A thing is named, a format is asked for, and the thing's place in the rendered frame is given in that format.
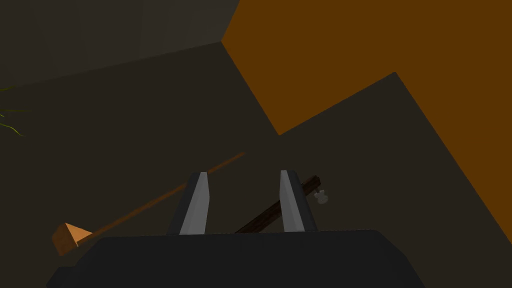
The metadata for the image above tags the dark brown wooden stick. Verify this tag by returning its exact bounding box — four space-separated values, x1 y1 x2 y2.
234 174 330 235

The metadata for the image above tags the green plant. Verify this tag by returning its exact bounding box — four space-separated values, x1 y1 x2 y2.
0 84 27 138

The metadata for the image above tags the orange wooden broom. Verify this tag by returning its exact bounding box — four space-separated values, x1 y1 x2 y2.
51 150 247 257

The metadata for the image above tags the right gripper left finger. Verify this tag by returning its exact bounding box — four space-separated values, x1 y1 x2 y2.
166 171 211 236

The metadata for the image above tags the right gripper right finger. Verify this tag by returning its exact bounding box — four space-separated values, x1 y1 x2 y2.
279 169 319 233

